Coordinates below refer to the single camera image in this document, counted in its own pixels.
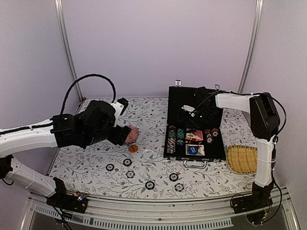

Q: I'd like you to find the aluminium frame post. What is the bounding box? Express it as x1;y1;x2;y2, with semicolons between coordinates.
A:
54;0;84;103
236;0;264;93

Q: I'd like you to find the poker chip middle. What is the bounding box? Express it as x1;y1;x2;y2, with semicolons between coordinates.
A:
126;171;135;179

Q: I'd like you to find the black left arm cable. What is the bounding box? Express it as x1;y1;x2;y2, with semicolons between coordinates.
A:
61;73;117;115

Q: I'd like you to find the poker chip upper left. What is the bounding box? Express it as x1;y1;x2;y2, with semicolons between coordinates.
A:
123;159;132;167

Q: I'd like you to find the green chip row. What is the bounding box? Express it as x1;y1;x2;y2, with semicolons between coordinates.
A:
176;128;185;146

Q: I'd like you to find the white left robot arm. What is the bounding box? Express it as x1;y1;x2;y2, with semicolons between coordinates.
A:
0;98;131;208

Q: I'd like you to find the red card deck box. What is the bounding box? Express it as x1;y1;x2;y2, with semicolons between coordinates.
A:
185;130;203;141

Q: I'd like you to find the blue card deck box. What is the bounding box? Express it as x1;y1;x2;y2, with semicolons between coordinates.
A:
186;144;205;156

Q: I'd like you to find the right aluminium frame post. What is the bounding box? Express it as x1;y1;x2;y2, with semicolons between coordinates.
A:
236;0;264;93

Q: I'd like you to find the front aluminium rail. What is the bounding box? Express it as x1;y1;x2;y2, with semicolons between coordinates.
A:
21;187;302;230

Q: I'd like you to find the blue poker chip front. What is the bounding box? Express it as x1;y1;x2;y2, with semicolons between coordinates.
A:
174;183;184;192

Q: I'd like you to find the woven bamboo tray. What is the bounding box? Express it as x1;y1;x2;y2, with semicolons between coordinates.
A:
225;145;258;174

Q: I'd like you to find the poker chip far left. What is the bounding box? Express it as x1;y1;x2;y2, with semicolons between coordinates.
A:
106;163;115;172

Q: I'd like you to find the blue small blind button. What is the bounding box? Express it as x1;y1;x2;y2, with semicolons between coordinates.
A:
188;146;198;155

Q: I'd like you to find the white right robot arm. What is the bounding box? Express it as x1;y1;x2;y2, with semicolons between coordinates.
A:
177;87;282;188

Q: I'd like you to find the orange big blind button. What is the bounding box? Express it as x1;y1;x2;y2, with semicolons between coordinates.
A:
128;145;139;153

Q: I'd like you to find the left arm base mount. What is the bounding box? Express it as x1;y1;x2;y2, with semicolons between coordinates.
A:
46;177;88;214

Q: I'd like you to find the poker chip centre low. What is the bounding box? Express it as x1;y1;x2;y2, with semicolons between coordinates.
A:
145;181;155;190

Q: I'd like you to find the left aluminium frame post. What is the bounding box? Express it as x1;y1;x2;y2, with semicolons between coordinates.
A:
54;0;84;103

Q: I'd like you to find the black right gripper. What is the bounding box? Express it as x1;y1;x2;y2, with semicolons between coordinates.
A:
184;105;216;133

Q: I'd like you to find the clear dealer button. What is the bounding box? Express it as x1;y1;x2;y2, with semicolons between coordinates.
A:
142;149;156;160

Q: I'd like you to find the black poker case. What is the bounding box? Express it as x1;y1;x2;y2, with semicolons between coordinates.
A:
164;86;226;163

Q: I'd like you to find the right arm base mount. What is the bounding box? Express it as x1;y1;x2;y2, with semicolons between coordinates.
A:
230;183;274;225

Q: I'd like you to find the poker chip right upper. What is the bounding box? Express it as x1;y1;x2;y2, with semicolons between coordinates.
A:
169;173;178;182

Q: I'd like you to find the chrome case handle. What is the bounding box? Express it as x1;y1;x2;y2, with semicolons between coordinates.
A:
183;160;207;169

